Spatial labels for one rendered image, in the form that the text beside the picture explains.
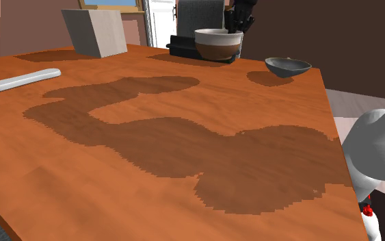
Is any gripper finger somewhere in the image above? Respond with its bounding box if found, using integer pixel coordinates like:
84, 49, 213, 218
237, 14, 256, 34
224, 9, 238, 34

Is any white and brown bowl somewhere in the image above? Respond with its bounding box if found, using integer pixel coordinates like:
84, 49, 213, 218
194, 28, 244, 62

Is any grey bowl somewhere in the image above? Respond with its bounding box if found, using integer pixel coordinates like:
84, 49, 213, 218
265, 57, 313, 79

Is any white door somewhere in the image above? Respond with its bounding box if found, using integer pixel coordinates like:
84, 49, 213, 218
144, 0, 178, 49

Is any orange wooden table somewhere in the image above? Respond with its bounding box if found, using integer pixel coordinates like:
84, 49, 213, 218
0, 43, 371, 241

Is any wooden framed window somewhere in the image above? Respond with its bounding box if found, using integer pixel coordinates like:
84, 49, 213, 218
78, 0, 145, 14

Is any white tilted box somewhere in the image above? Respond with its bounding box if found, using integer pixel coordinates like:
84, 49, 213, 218
61, 8, 129, 59

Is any white long flat remote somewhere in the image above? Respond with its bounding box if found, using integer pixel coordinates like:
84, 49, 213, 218
0, 68, 62, 95

